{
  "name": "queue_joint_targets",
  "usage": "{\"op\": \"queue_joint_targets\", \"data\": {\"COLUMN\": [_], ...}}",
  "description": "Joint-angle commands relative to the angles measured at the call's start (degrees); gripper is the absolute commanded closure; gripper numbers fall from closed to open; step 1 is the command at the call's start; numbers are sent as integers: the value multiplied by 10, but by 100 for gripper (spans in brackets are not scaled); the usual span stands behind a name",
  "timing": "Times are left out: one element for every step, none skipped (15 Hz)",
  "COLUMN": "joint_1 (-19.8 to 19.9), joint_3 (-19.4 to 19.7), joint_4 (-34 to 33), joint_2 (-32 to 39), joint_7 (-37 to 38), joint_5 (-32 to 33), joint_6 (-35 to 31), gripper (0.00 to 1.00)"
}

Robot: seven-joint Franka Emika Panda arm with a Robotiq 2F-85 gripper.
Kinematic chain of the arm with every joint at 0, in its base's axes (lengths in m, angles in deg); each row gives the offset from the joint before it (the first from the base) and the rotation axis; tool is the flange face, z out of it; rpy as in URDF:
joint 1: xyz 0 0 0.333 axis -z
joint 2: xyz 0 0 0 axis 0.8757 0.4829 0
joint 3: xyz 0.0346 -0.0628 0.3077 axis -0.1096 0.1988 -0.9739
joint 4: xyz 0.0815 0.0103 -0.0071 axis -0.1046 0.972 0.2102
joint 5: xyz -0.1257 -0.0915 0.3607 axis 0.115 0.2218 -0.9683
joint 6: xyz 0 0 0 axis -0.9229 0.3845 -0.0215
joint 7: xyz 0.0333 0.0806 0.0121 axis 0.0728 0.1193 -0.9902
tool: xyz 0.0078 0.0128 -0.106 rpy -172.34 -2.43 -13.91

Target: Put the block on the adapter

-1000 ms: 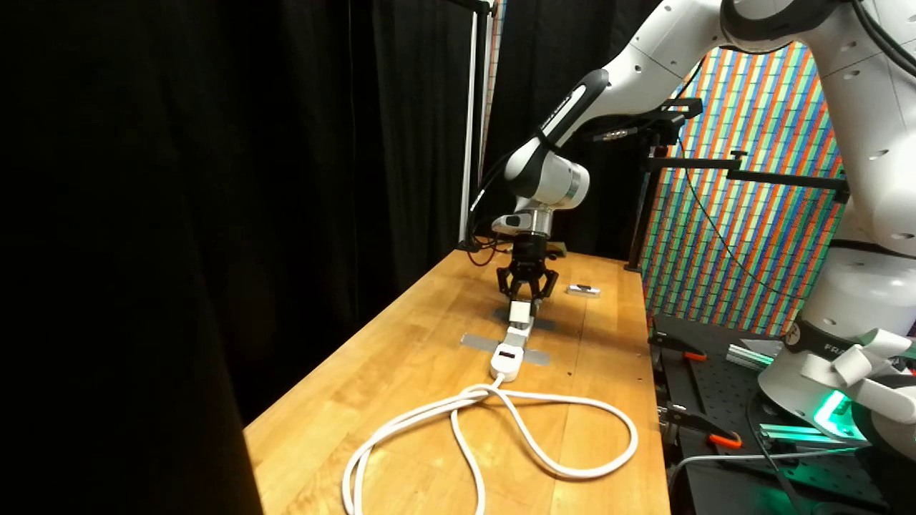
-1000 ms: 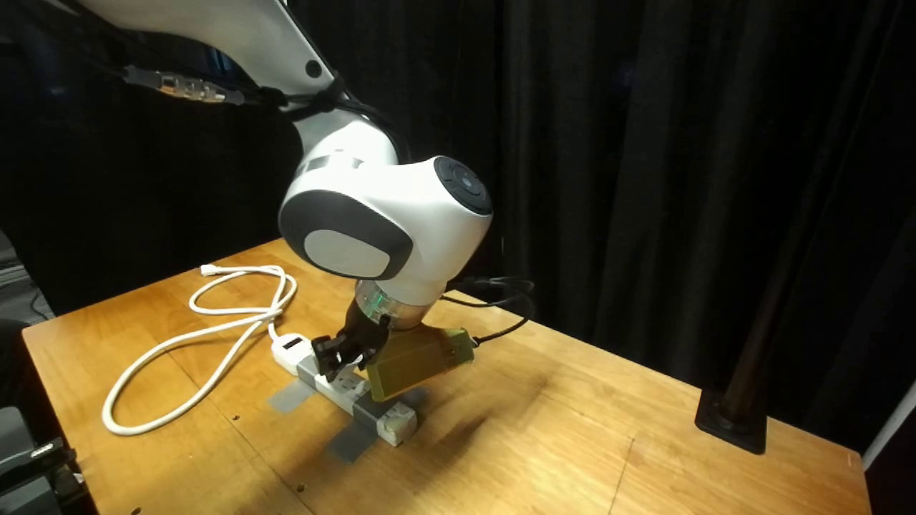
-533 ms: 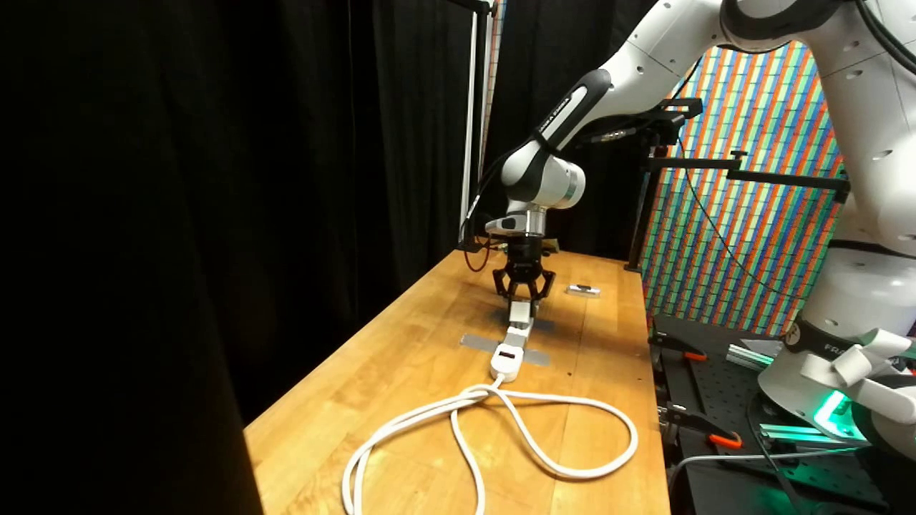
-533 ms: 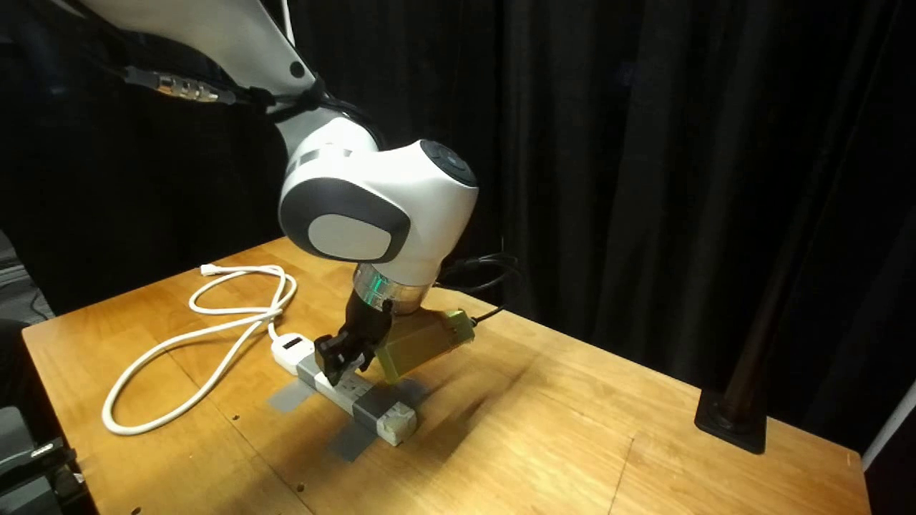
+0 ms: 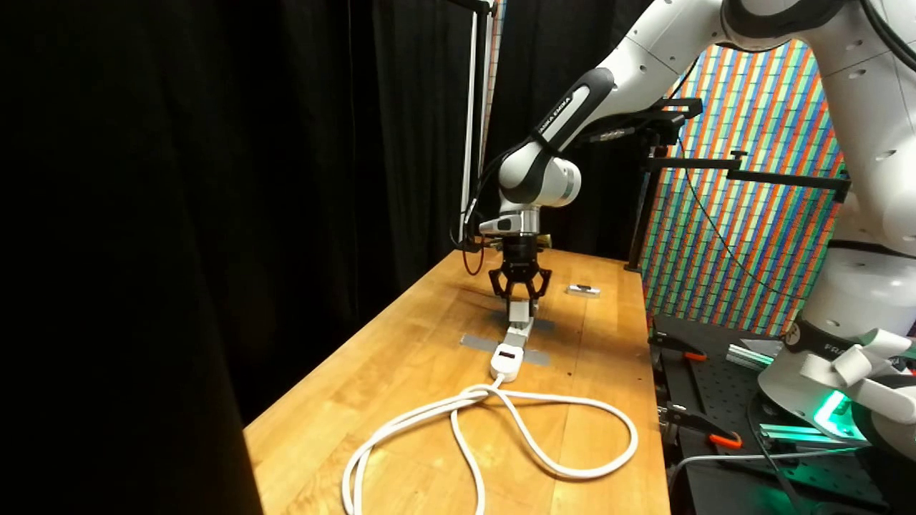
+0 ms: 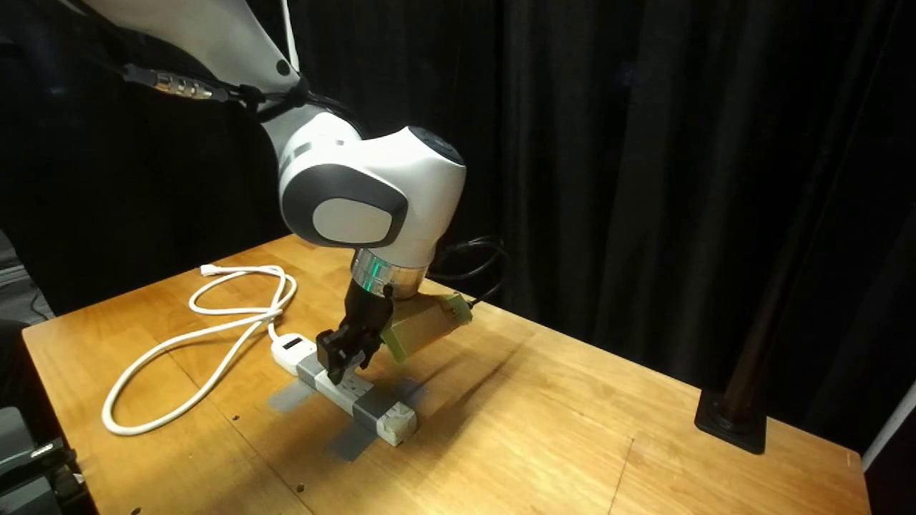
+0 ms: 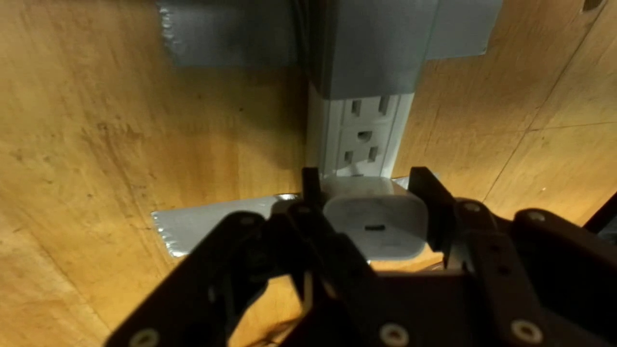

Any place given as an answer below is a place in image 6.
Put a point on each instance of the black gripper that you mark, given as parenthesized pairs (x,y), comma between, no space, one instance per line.
(366,312)

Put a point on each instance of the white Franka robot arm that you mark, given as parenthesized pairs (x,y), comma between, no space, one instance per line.
(382,172)

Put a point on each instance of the grey tape strip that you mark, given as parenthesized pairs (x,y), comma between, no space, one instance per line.
(349,443)
(289,399)

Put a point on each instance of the white power strip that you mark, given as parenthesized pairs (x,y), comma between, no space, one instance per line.
(397,425)

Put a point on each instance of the white metal pole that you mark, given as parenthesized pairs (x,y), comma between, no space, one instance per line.
(288,37)

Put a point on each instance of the dark grey equipment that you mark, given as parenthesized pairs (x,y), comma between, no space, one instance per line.
(29,458)

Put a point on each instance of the black curtain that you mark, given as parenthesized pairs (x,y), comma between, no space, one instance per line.
(667,144)

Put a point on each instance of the grey slanted pole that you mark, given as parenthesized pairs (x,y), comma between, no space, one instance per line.
(890,425)

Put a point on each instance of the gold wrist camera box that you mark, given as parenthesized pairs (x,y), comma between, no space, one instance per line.
(455,306)

